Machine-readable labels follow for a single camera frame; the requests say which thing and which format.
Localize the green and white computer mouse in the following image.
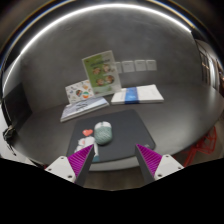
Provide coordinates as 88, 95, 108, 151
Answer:
93, 121, 113, 146

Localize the white wall socket plate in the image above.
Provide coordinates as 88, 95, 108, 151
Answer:
121, 60, 136, 74
145, 59, 158, 72
114, 61, 123, 74
134, 59, 147, 72

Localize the red wire chair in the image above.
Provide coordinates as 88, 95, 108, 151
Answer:
182, 126, 218, 167

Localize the white book with blue band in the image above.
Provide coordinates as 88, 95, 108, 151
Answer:
110, 83, 165, 105

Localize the grey striped cover book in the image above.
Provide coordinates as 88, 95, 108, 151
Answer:
59, 96, 110, 123

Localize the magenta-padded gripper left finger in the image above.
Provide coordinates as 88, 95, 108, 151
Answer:
44, 143, 96, 187

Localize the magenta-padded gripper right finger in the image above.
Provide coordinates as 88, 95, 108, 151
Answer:
134, 143, 185, 185

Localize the black device with cables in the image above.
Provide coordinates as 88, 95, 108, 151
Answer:
2, 125, 18, 157

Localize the black flat panel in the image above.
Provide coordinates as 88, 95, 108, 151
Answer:
2, 82, 33, 131

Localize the white card with colourful stickers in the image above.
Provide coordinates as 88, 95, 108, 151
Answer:
64, 79, 95, 105

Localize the green standing menu poster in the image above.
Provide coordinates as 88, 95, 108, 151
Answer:
81, 50, 123, 98

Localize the black mouse pad cat print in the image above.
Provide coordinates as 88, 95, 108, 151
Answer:
65, 109, 157, 164

